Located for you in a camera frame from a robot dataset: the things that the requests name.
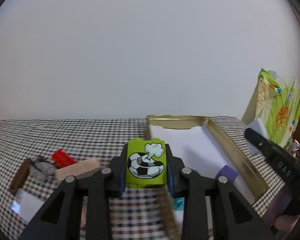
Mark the green toy brick football print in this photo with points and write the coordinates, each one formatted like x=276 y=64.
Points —
x=145 y=165

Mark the teal plastic block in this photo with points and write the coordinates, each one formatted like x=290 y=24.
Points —
x=178 y=203

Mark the person's right forearm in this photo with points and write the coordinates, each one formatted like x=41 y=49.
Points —
x=286 y=223

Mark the small white toy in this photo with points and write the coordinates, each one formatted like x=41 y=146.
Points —
x=295 y=147

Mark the white block with pinkish face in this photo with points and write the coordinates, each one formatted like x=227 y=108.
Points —
x=27 y=205

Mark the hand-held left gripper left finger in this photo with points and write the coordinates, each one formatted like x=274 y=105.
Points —
x=122 y=177

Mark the purple block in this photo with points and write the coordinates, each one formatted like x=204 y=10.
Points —
x=227 y=172

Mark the gold metal tin box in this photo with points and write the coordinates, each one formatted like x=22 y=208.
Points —
x=240 y=160

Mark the red toy brick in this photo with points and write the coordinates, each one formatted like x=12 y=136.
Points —
x=62 y=158

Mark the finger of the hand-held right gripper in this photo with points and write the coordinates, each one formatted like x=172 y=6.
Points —
x=256 y=137

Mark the colourful printed cloth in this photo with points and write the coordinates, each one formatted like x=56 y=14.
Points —
x=282 y=105

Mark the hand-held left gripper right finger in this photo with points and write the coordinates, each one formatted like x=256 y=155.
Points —
x=170 y=185

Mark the brown ridged wooden stick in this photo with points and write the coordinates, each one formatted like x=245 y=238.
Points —
x=168 y=217

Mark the light wooden block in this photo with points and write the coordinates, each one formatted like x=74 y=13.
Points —
x=77 y=170

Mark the checked tablecloth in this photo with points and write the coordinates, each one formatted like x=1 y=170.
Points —
x=90 y=135

